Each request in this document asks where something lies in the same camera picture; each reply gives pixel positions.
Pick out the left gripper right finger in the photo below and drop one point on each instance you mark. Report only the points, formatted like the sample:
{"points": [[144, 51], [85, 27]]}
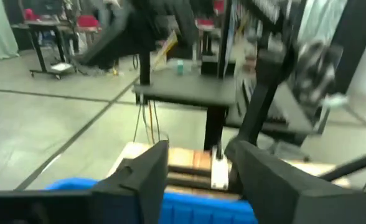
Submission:
{"points": [[270, 186]]}

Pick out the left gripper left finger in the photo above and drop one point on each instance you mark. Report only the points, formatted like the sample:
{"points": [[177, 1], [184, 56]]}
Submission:
{"points": [[139, 186]]}

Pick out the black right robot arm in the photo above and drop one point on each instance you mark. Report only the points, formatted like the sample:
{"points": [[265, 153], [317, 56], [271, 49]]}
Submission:
{"points": [[264, 102]]}

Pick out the blue plastic bin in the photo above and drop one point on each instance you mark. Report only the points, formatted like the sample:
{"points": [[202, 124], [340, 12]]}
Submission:
{"points": [[201, 208]]}

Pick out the dark grey desk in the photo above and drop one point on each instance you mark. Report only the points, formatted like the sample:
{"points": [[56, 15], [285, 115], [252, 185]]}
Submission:
{"points": [[186, 90]]}

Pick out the black pole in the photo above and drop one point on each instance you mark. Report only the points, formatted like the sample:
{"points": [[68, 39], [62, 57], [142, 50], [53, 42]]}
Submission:
{"points": [[144, 68]]}

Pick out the small teal bottle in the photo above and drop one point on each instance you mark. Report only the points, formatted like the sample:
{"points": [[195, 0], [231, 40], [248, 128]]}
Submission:
{"points": [[180, 68]]}

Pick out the black tilted panel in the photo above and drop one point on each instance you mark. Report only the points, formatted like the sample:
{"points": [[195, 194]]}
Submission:
{"points": [[124, 37]]}

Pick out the black rolling table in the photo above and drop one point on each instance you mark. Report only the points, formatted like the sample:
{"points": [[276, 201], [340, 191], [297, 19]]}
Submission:
{"points": [[43, 24]]}

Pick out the white metal bracket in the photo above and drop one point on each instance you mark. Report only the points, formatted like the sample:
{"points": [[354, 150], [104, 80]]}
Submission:
{"points": [[219, 171]]}

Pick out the black vertical post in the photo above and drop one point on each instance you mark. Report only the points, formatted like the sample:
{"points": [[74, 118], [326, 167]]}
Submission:
{"points": [[357, 37]]}

